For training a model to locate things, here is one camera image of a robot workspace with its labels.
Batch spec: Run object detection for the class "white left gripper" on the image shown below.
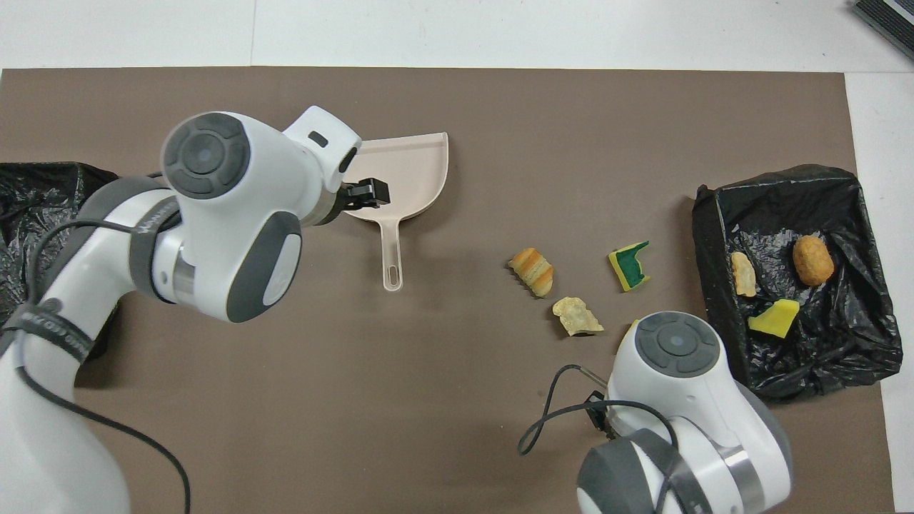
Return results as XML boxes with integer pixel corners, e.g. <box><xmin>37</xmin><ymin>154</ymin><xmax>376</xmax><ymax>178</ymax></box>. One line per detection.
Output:
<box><xmin>282</xmin><ymin>106</ymin><xmax>390</xmax><ymax>212</ymax></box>

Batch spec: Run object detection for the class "beige plastic dustpan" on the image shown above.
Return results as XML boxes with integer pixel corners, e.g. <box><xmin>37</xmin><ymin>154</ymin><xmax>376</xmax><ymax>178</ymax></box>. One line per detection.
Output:
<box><xmin>341</xmin><ymin>132</ymin><xmax>450</xmax><ymax>292</ymax></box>

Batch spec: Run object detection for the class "pale bread piece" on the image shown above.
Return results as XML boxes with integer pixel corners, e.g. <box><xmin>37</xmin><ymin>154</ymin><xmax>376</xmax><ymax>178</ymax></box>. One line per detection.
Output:
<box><xmin>552</xmin><ymin>296</ymin><xmax>605</xmax><ymax>337</ymax></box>

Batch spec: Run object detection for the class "green yellow sponge piece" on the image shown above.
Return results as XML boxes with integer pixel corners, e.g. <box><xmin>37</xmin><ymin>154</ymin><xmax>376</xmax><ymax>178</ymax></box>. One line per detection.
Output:
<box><xmin>608</xmin><ymin>241</ymin><xmax>652</xmax><ymax>293</ymax></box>

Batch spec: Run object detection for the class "striped croissant piece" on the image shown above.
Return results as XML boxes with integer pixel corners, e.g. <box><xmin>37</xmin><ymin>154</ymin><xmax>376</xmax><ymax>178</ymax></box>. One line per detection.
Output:
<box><xmin>730</xmin><ymin>251</ymin><xmax>758</xmax><ymax>298</ymax></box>
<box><xmin>508</xmin><ymin>247</ymin><xmax>555</xmax><ymax>298</ymax></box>

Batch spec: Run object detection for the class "brown bread roll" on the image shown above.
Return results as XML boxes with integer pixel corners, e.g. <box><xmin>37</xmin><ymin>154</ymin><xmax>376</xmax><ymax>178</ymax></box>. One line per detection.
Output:
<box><xmin>793</xmin><ymin>236</ymin><xmax>835</xmax><ymax>288</ymax></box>

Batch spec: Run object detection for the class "black bag lined bin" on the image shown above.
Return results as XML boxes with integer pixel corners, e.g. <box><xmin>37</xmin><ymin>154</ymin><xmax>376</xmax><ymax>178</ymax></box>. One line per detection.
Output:
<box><xmin>0</xmin><ymin>161</ymin><xmax>124</xmax><ymax>377</ymax></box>
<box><xmin>691</xmin><ymin>164</ymin><xmax>904</xmax><ymax>402</ymax></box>

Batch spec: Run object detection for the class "brown table mat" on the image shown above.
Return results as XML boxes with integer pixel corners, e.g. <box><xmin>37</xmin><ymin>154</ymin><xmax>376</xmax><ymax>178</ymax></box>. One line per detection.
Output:
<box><xmin>0</xmin><ymin>66</ymin><xmax>897</xmax><ymax>514</ymax></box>

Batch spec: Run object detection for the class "black ribbed device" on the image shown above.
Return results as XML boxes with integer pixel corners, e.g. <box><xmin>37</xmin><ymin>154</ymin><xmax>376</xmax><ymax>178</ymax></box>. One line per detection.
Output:
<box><xmin>850</xmin><ymin>0</ymin><xmax>914</xmax><ymax>61</ymax></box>

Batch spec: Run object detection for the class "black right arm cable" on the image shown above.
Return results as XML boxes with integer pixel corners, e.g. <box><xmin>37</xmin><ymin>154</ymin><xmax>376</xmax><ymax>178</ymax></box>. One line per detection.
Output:
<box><xmin>518</xmin><ymin>364</ymin><xmax>679</xmax><ymax>458</ymax></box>

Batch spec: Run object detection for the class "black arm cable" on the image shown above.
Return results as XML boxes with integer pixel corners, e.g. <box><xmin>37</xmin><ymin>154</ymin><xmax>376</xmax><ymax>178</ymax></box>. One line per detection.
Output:
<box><xmin>518</xmin><ymin>364</ymin><xmax>679</xmax><ymax>458</ymax></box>
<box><xmin>0</xmin><ymin>218</ymin><xmax>192</xmax><ymax>514</ymax></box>

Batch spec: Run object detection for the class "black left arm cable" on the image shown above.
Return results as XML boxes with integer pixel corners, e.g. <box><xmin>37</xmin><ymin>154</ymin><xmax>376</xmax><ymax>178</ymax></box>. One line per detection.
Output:
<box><xmin>0</xmin><ymin>218</ymin><xmax>192</xmax><ymax>514</ymax></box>

